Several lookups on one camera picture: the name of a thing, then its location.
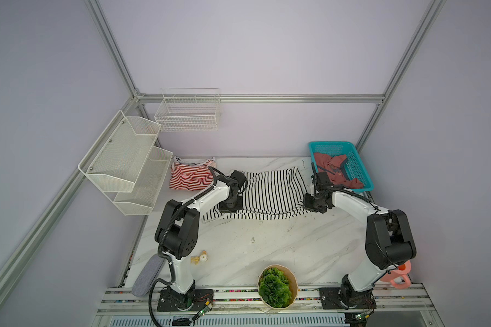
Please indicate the white mesh lower shelf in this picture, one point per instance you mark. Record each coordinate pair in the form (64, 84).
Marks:
(141, 201)

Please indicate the red white striped tank top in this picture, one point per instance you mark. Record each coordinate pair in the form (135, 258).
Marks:
(191, 176)

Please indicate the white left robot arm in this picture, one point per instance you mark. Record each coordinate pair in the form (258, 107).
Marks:
(178, 232)

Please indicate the small yellow white toy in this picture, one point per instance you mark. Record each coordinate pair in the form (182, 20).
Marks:
(202, 257)

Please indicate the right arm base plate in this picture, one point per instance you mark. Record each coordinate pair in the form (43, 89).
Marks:
(346, 299)

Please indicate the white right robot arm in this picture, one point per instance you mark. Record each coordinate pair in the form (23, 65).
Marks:
(389, 241)

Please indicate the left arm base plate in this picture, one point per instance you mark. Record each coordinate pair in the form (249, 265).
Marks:
(200, 298)

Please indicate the pink watering can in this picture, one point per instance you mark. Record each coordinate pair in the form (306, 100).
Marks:
(399, 277)

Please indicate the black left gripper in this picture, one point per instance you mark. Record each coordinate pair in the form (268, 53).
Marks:
(239, 206)

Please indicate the dark red tank top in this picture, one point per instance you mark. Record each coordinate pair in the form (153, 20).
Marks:
(335, 168)

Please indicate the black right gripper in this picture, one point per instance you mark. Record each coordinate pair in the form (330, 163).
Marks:
(307, 207)

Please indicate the aluminium front rail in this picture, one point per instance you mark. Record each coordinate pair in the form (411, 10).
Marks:
(246, 299)

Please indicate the green plant in pot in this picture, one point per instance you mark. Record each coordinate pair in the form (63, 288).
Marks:
(278, 287)

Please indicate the teal plastic basket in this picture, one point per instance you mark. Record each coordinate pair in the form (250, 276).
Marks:
(352, 168)

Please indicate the black white striped tank top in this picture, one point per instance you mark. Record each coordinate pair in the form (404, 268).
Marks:
(271, 195)

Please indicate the white wire wall basket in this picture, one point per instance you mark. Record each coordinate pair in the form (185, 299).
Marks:
(189, 109)

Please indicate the grey oval pad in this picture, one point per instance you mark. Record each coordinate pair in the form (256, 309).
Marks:
(148, 275)

